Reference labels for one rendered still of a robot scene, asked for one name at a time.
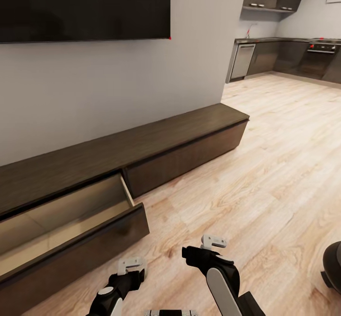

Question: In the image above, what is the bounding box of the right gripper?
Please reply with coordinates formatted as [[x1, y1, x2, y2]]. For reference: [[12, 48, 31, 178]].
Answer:
[[182, 246, 219, 271]]

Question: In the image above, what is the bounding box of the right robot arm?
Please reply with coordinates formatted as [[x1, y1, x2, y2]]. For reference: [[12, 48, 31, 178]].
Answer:
[[182, 233, 266, 316]]

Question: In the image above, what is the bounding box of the pillar candle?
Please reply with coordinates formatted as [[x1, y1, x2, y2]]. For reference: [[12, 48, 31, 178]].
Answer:
[[127, 255, 149, 279]]

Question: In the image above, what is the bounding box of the cauldron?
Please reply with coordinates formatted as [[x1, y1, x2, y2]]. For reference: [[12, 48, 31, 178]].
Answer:
[[321, 241, 341, 295]]

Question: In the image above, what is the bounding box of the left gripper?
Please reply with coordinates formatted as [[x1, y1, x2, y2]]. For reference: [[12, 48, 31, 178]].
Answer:
[[110, 269, 144, 296]]

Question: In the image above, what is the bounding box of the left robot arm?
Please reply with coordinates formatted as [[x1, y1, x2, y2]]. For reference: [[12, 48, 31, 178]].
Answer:
[[86, 257, 144, 316]]

